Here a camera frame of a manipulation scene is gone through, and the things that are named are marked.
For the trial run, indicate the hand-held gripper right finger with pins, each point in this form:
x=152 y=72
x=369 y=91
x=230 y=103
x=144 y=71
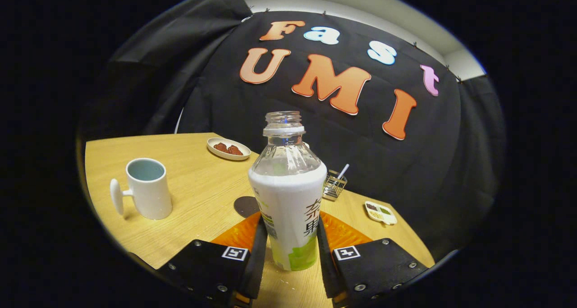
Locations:
x=325 y=272

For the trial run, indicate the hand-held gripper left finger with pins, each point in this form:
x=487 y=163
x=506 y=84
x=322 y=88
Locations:
x=258 y=263

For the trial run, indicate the dark brown round coaster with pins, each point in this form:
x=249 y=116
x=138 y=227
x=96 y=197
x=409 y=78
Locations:
x=245 y=206

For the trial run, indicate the clear juice bottle white label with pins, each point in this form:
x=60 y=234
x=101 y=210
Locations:
x=288 y=209

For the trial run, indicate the white cup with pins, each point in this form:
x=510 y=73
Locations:
x=151 y=195

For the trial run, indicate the small divided seed dish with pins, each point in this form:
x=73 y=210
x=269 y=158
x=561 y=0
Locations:
x=381 y=213

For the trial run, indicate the wooden table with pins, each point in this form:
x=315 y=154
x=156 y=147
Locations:
x=198 y=181

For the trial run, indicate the white spoon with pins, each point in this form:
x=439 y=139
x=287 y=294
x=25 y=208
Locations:
x=343 y=170

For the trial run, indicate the red-brown food piece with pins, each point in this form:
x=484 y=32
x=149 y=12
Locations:
x=235 y=150
x=220 y=147

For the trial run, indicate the white oval plate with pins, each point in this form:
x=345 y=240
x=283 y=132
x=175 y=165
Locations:
x=216 y=154

